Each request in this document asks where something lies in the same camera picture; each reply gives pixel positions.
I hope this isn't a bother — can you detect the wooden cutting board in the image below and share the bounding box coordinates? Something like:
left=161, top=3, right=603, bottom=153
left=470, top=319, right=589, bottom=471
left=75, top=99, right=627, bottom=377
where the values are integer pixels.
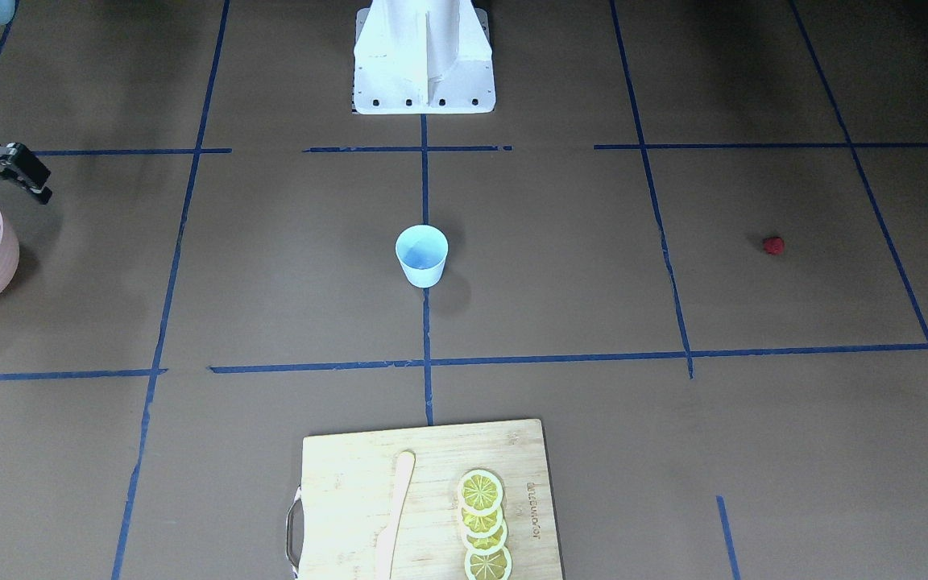
left=286, top=419, right=564, bottom=579

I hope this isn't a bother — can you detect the lemon slices row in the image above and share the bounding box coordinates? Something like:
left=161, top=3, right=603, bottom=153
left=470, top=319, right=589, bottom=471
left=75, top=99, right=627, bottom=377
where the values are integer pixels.
left=456, top=469, right=513, bottom=579

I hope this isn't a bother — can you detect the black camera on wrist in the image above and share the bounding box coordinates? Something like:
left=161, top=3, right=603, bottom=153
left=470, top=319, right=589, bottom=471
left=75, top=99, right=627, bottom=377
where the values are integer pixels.
left=0, top=143, right=54, bottom=205

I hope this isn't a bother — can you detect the yellow plastic knife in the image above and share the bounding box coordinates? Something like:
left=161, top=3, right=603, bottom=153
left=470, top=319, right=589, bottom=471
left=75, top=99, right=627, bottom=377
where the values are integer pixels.
left=373, top=450, right=416, bottom=579

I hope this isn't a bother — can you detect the white camera pole with base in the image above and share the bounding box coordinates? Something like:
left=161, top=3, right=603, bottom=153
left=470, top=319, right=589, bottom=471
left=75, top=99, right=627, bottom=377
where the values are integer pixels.
left=351, top=1, right=496, bottom=115

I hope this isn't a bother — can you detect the red strawberry on table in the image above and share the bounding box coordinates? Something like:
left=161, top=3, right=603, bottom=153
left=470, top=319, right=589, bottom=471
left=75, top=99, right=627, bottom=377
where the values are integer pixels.
left=762, top=236, right=787, bottom=256

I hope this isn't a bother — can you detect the light blue cup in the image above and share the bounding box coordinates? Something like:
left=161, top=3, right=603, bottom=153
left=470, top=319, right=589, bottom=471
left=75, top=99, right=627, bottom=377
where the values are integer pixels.
left=395, top=225, right=449, bottom=289

